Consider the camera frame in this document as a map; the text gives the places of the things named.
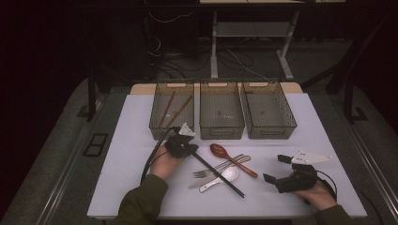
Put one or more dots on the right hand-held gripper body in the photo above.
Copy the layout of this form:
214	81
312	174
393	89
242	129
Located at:
298	181

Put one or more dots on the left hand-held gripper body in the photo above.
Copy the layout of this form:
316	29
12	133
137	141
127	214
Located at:
178	146

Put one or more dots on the metal fork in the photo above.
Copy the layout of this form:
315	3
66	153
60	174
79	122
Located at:
200	173

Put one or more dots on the red-brown wooden spoon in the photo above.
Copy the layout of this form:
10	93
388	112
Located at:
218	150

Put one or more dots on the translucent grey storage bin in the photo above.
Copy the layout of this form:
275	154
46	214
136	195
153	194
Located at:
184	118
269	109
221	109

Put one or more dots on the black chopstick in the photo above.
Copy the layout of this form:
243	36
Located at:
238	190
216	175

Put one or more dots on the brown wooden chopstick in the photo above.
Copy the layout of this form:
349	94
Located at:
180	110
166	108

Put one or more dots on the white ceramic spoon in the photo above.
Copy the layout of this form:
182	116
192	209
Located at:
231	173

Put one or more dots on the person's left hand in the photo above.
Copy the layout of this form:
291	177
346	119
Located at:
164	165

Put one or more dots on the person's right hand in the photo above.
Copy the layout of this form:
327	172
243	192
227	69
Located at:
320	197

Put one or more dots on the white table cover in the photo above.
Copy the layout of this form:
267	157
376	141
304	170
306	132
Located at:
313	140

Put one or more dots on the black metal stand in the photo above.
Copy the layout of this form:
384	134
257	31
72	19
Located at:
91	100
349	100

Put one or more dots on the white metal desk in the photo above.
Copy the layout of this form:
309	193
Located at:
214	47

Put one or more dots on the metal floor rail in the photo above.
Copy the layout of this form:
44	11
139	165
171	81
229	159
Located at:
62	184
372	165

